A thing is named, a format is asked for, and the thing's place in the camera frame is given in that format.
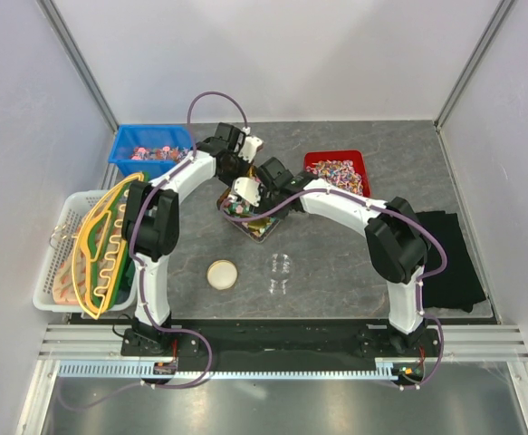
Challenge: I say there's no gold tin of star candies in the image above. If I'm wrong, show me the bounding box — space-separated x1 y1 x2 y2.
217 165 292 246

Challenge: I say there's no blue plastic bin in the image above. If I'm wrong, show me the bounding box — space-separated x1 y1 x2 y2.
108 124 194 179

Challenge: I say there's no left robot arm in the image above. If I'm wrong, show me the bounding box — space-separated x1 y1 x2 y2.
121 122 253 340

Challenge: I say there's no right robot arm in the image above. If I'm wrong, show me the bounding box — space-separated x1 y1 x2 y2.
255 158 430 347

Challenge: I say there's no clear glass jar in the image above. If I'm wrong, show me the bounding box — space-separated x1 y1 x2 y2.
264 253 295 295

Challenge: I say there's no round wooden jar lid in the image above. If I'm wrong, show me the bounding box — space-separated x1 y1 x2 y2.
206 260 238 290

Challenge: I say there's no red tray of lollipops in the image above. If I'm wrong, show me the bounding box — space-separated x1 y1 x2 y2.
303 150 371 197

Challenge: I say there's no white plastic basket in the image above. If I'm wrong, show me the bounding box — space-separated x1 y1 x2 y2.
33 189 138 313

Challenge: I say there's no black cloth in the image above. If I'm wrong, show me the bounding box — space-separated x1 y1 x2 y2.
417 211 486 313

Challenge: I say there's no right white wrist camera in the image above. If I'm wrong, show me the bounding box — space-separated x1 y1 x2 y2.
227 177 261 208

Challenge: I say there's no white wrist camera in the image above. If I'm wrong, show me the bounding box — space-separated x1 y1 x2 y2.
227 177 261 208
238 134 264 163

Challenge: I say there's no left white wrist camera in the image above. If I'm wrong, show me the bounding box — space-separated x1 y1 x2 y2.
238 134 264 163

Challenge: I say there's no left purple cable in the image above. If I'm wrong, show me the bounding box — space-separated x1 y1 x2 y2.
136 90 251 332

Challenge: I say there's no purple cable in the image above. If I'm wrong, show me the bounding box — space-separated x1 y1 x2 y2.
136 90 251 332
222 188 449 318

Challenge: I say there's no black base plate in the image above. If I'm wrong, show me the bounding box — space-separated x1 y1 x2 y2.
120 320 442 376

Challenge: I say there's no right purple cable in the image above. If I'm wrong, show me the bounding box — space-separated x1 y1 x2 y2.
222 188 449 318

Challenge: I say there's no yellow green wire hanger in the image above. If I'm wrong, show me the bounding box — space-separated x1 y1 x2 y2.
69 172 149 320

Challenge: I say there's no slotted cable duct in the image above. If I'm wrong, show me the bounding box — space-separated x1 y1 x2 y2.
58 357 400 380

